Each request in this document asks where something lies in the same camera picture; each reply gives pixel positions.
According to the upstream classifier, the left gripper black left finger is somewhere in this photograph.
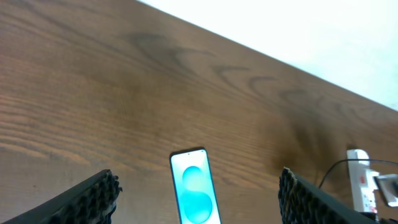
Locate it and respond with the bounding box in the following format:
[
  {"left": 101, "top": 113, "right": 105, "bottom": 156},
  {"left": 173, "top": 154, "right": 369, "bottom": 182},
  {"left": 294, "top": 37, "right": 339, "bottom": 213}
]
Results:
[{"left": 4, "top": 169, "right": 123, "bottom": 224}]

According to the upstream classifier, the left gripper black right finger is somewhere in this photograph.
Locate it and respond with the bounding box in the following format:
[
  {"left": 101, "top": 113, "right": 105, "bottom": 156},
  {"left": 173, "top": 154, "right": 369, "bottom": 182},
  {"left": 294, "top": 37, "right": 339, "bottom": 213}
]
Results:
[{"left": 278, "top": 167, "right": 378, "bottom": 224}]

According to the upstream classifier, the black charging cable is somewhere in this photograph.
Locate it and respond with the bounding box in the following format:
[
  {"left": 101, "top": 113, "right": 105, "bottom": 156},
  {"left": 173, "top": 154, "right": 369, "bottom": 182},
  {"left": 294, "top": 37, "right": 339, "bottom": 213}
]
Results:
[{"left": 318, "top": 158, "right": 398, "bottom": 189}]

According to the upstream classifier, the blue Galaxy smartphone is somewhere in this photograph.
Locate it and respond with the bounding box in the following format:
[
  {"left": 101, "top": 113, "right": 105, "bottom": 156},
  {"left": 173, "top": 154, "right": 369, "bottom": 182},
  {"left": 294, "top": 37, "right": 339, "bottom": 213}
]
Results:
[{"left": 169, "top": 147, "right": 221, "bottom": 224}]

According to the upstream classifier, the white power strip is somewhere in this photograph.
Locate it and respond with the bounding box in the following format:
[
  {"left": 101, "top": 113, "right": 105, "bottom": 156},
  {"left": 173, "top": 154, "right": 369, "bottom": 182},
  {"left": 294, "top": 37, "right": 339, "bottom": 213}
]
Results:
[{"left": 346, "top": 149, "right": 379, "bottom": 214}]

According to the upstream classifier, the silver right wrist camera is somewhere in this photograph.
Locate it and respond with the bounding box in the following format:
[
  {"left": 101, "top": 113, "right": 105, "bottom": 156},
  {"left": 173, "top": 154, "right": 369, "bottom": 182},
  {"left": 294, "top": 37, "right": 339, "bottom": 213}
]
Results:
[{"left": 374, "top": 174, "right": 398, "bottom": 208}]

